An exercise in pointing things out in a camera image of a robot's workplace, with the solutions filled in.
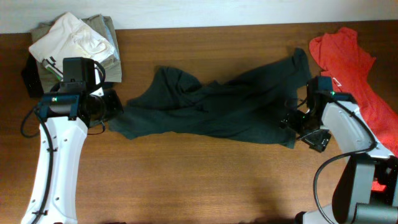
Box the dark green t-shirt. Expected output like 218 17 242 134
109 48 311 149

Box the red t-shirt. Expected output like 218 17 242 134
309 27 397 155

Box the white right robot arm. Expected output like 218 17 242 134
282 90 397 223

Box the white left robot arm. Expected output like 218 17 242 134
22 89 123 223

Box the olive folded garment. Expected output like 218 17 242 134
30 14 122 92

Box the light blue folded garment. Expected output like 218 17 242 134
103 16 120 60

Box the white folded t-shirt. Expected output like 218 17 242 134
29 12 115 75

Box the black folded garment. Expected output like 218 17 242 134
21 54 44 98

